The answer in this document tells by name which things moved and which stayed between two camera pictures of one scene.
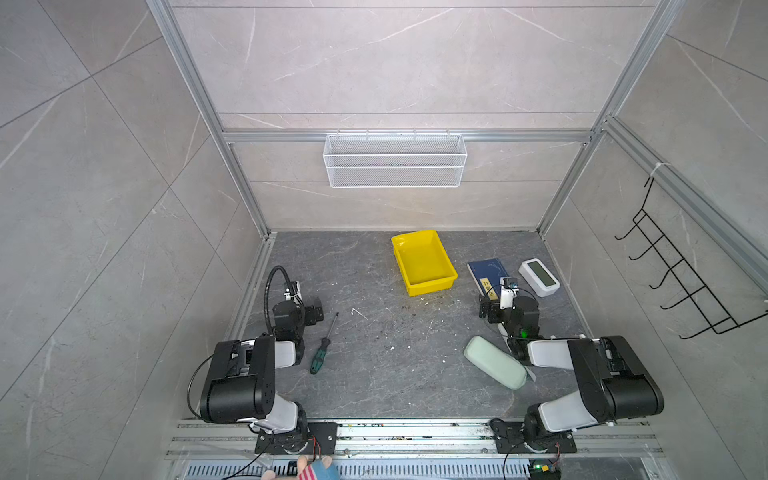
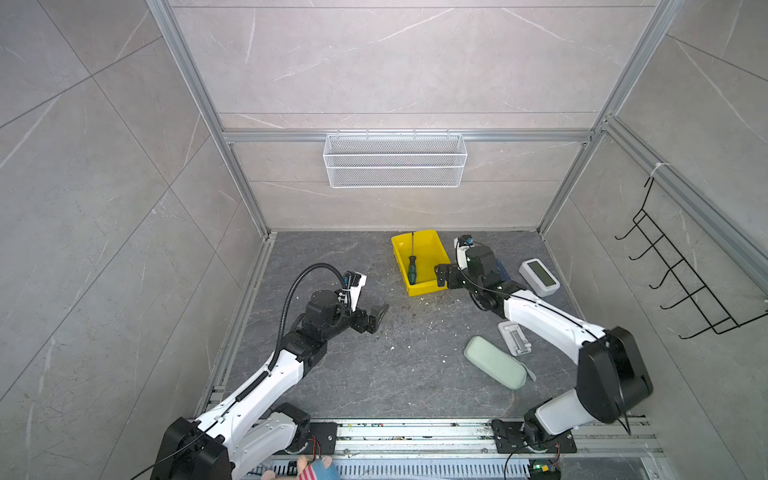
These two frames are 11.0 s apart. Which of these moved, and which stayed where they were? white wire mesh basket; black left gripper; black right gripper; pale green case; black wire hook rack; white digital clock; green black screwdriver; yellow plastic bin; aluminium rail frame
Moved: black right gripper; green black screwdriver; black left gripper
Stayed: black wire hook rack; yellow plastic bin; white digital clock; pale green case; white wire mesh basket; aluminium rail frame
